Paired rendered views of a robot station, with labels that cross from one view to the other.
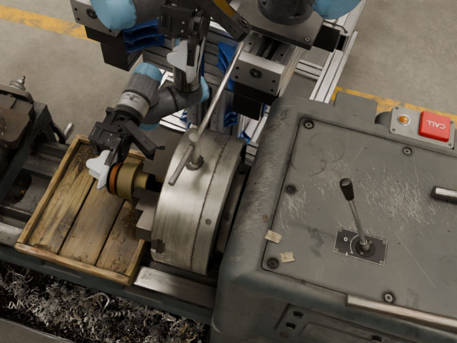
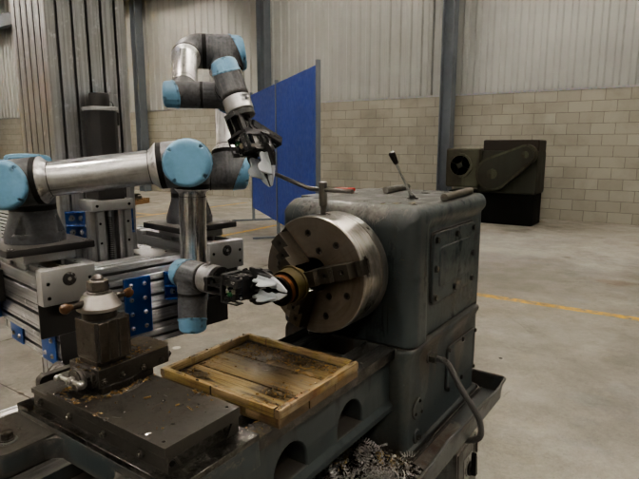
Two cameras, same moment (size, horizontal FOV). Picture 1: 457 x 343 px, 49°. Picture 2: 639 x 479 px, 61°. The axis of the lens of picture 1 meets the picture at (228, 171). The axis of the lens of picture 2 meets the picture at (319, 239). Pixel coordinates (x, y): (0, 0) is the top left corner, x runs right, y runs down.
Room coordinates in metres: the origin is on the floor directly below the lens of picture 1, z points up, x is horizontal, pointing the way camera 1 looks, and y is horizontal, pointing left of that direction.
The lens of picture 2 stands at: (-0.05, 1.37, 1.42)
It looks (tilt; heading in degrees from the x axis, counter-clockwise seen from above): 10 degrees down; 294
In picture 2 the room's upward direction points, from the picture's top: straight up
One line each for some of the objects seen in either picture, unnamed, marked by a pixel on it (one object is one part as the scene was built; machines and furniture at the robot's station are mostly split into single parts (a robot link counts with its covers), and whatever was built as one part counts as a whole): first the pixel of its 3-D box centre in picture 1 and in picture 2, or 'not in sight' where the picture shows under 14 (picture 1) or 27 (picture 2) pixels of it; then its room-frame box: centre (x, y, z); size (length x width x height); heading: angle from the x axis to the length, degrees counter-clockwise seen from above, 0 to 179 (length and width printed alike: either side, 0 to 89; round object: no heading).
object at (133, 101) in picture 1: (131, 108); (212, 277); (0.76, 0.26, 1.08); 0.08 x 0.05 x 0.08; 79
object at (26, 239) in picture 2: not in sight; (33, 221); (1.25, 0.37, 1.21); 0.15 x 0.15 x 0.10
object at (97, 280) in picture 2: not in sight; (97, 282); (0.72, 0.66, 1.17); 0.04 x 0.04 x 0.03
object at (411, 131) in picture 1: (418, 133); not in sight; (0.67, -0.40, 1.23); 0.13 x 0.08 x 0.05; 79
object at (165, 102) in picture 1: (151, 107); (192, 309); (0.84, 0.23, 0.98); 0.11 x 0.08 x 0.11; 124
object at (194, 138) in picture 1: (194, 153); (322, 203); (0.53, 0.07, 1.27); 0.02 x 0.02 x 0.12
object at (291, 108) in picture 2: not in sight; (277, 161); (3.90, -5.86, 1.18); 4.12 x 0.80 x 2.35; 132
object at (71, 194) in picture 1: (101, 205); (261, 372); (0.58, 0.32, 0.89); 0.36 x 0.30 x 0.04; 169
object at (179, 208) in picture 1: (194, 197); (322, 272); (0.53, 0.07, 1.08); 0.32 x 0.09 x 0.32; 169
